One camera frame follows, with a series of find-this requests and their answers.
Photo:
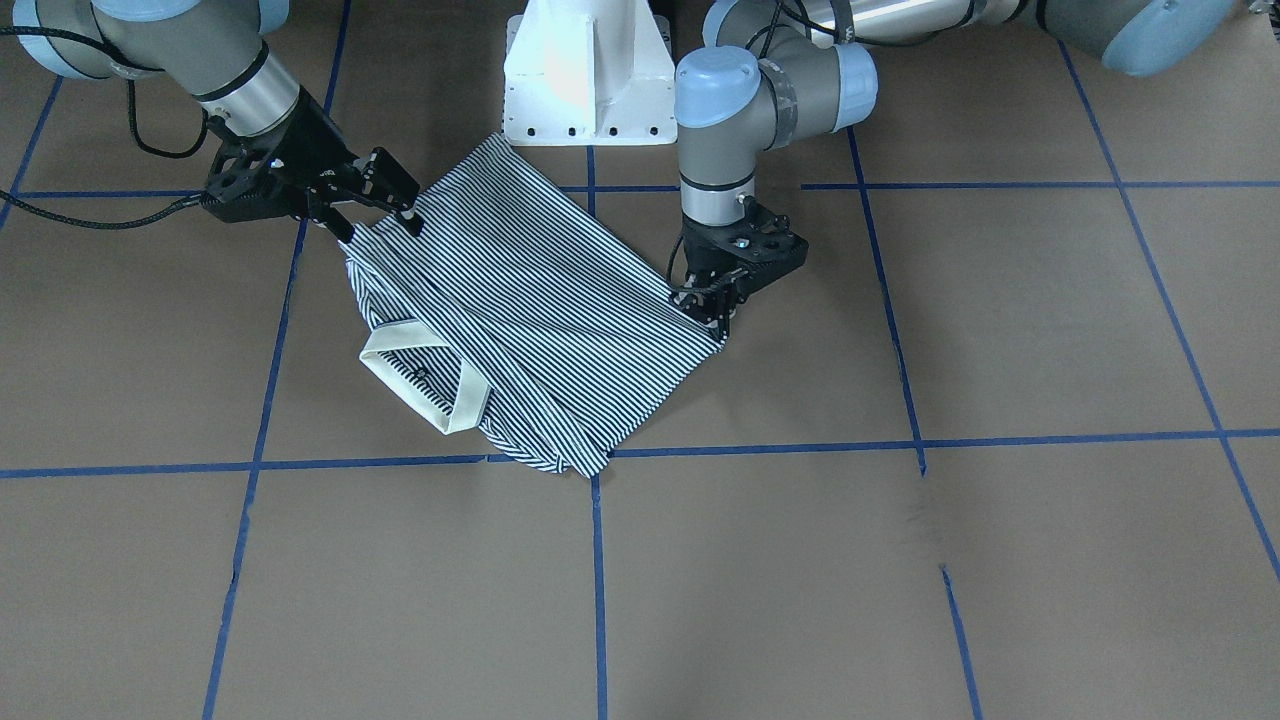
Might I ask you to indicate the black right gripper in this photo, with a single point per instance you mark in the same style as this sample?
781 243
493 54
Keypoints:
308 148

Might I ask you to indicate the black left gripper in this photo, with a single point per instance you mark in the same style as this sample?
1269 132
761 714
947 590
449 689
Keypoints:
704 254

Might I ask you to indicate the navy white striped polo shirt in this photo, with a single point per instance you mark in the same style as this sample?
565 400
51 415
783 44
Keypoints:
514 313

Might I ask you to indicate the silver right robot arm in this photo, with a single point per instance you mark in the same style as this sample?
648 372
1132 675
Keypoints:
215 50

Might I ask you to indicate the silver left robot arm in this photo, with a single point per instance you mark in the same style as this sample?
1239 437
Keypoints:
771 73

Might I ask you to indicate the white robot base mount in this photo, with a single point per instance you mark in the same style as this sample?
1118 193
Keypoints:
588 73

